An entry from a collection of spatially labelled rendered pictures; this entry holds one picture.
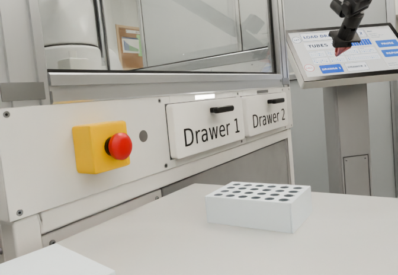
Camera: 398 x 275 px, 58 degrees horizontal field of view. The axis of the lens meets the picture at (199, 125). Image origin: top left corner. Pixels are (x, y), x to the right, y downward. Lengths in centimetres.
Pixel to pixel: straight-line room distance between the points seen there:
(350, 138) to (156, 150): 115
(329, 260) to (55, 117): 40
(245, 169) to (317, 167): 154
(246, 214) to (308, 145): 206
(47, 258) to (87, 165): 15
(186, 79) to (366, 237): 48
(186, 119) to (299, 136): 185
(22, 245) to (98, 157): 15
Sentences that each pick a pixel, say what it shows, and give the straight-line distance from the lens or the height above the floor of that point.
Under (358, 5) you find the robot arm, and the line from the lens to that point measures 133.
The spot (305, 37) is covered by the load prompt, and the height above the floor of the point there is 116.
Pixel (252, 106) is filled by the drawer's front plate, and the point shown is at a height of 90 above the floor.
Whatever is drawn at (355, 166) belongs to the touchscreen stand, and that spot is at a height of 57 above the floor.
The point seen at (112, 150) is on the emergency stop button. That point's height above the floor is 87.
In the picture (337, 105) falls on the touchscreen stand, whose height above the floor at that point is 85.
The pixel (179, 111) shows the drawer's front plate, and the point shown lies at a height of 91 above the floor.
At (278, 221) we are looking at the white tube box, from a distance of 47.
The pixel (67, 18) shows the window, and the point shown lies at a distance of 61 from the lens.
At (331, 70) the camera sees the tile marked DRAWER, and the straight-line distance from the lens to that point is 156.
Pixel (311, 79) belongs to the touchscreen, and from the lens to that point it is 149.
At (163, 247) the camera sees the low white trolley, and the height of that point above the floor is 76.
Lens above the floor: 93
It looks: 4 degrees down
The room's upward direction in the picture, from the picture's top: 5 degrees counter-clockwise
